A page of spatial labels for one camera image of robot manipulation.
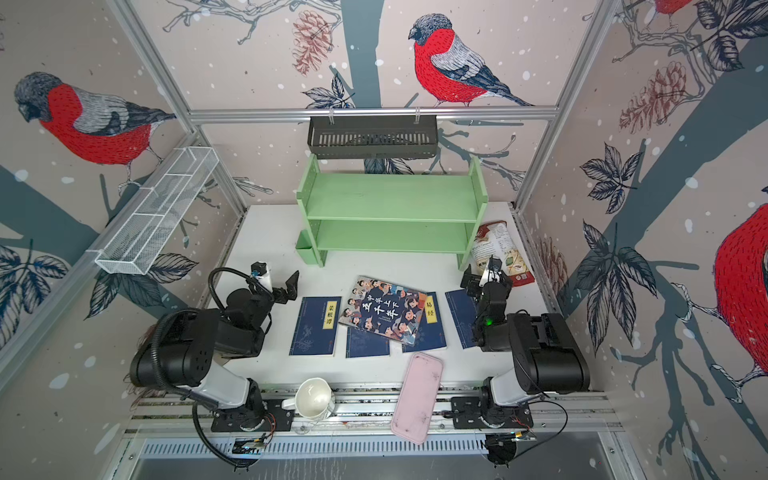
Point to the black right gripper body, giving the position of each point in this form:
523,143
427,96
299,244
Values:
482,315

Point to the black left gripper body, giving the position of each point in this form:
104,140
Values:
277,296

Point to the colourful cartoon cover book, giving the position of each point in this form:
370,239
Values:
387,310

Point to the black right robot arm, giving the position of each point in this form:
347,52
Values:
545,355

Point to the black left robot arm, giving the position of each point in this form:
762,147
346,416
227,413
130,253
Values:
179,356

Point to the blue book far right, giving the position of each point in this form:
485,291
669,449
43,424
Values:
463,313

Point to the snack bag red white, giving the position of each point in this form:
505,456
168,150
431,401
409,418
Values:
493,239

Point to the blue book far left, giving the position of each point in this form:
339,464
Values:
316,327

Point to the green wooden shelf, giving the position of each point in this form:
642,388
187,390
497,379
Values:
398,213

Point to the white ceramic mug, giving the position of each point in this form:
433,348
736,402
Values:
314,400

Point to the pink rectangular tray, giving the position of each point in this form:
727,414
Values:
412,415

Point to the black hanging basket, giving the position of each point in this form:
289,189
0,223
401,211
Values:
373,137

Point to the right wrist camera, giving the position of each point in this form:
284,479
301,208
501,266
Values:
493,272

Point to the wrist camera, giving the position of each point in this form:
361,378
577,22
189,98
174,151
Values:
261,274
493,272

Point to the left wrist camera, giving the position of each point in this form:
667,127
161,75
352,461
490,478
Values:
261,274

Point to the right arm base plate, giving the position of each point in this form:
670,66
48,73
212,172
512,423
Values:
472,412

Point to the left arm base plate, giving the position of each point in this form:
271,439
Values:
271,417

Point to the white wire mesh basket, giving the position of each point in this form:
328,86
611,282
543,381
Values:
141,238

